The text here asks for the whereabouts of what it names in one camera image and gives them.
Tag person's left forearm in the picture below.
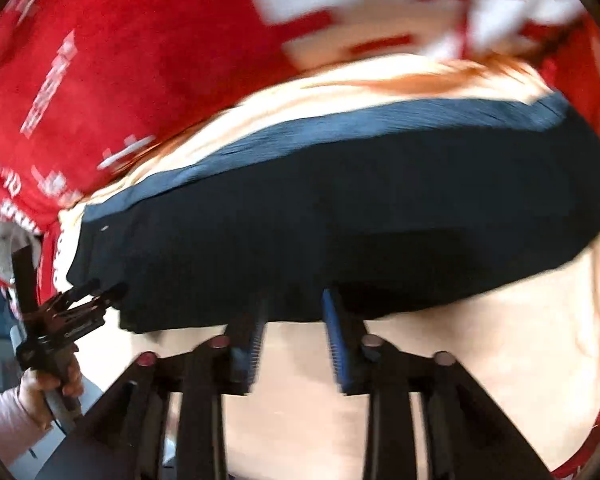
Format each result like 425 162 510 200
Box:
0 391 56 467

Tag person's left hand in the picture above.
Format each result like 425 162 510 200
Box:
19 354 84 428

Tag black pants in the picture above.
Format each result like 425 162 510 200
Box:
66 91 600 335

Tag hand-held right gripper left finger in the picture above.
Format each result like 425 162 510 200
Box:
32 300 270 480

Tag peach bed sheet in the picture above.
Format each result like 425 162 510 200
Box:
55 52 600 480

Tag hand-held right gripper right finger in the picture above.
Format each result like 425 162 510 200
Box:
321 287 556 480

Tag red printed blanket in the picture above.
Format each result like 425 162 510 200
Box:
0 0 600 321

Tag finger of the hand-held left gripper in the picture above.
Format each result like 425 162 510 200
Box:
55 278 102 309
92 281 130 312

